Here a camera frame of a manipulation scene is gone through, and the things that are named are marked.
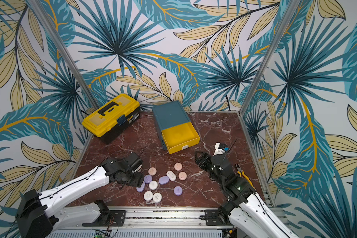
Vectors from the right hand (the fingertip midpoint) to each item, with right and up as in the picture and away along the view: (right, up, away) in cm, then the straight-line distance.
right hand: (198, 154), depth 72 cm
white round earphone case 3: (-21, -24, +6) cm, 32 cm away
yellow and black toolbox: (-51, +19, +20) cm, 58 cm away
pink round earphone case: (-25, -13, +15) cm, 32 cm away
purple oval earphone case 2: (-31, -20, +8) cm, 38 cm away
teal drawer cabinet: (-16, +21, +17) cm, 31 cm away
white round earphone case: (-24, -19, +11) cm, 32 cm away
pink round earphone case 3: (-8, -15, +14) cm, 22 cm away
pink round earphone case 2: (-10, -11, +18) cm, 23 cm away
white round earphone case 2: (-26, -23, +7) cm, 36 cm away
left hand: (-32, -16, +5) cm, 36 cm away
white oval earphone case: (-14, -14, +14) cm, 24 cm away
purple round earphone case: (-27, -16, +11) cm, 34 cm away
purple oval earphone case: (-18, -17, +12) cm, 27 cm away
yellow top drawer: (-9, +8, +14) cm, 18 cm away
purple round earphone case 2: (-10, -21, +9) cm, 25 cm away
